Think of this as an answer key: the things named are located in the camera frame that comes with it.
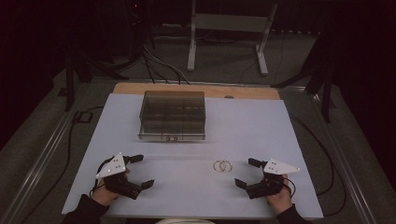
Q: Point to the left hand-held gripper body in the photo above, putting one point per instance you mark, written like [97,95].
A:
[115,164]

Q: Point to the metal floor rail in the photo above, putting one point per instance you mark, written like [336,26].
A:
[348,174]
[40,158]

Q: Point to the person's left hand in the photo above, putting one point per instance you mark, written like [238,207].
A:
[104,196]

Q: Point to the person's right hand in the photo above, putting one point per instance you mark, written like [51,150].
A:
[281,200]

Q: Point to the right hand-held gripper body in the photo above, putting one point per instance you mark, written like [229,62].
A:
[278,167]

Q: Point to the black tripod stand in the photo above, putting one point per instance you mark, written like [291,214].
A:
[77,67]
[323,77]

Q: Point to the white table sheet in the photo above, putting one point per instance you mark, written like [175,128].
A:
[193,186]

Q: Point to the smoky clear acrylic drawer box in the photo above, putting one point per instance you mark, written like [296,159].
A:
[172,115]

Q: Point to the white metal stand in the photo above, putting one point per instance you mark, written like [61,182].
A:
[229,22]

